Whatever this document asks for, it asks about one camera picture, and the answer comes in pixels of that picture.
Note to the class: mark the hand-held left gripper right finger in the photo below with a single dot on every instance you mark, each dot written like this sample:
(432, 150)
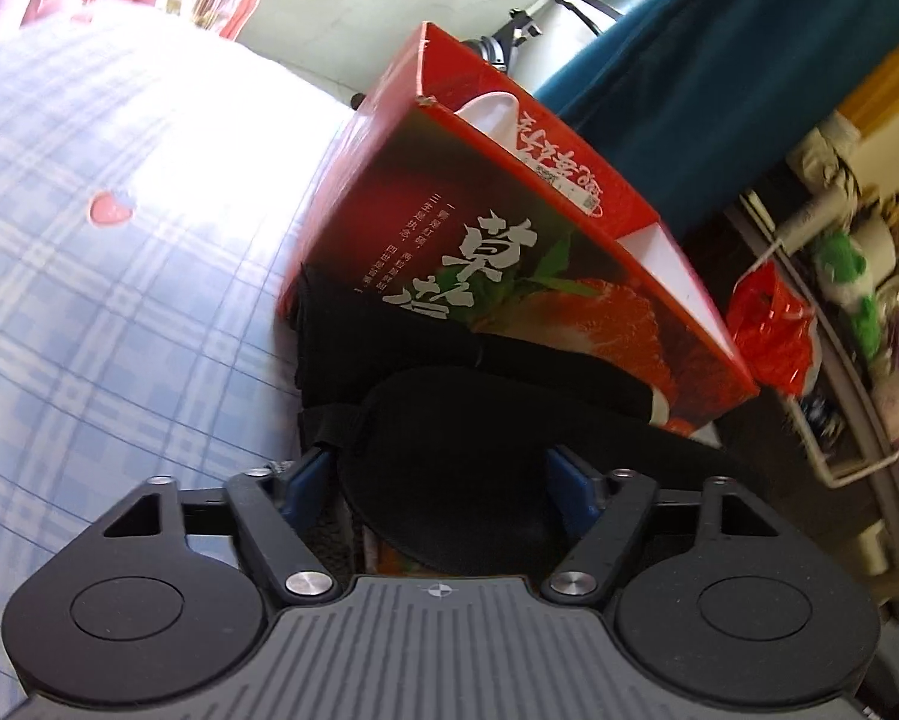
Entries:
(569, 477)

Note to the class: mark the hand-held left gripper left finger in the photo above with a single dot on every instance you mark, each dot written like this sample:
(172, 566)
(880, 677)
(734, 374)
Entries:
(308, 481)

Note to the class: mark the black eye mask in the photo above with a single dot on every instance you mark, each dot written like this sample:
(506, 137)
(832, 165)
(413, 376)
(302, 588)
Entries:
(457, 450)

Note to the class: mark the red strawberry print box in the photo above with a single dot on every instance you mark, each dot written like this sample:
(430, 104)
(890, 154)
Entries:
(494, 240)

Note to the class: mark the black sock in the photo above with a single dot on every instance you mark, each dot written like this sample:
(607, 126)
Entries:
(329, 330)

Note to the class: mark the red plastic bag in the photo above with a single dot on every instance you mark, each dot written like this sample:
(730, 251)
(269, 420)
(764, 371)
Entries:
(771, 322)

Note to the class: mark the green plush toy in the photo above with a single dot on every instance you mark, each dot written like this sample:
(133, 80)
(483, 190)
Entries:
(843, 259)

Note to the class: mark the white cloth bag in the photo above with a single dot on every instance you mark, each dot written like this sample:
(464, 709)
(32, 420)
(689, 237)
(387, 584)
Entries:
(824, 154)

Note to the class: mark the teal curtain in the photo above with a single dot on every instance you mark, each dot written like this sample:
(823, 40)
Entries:
(719, 52)

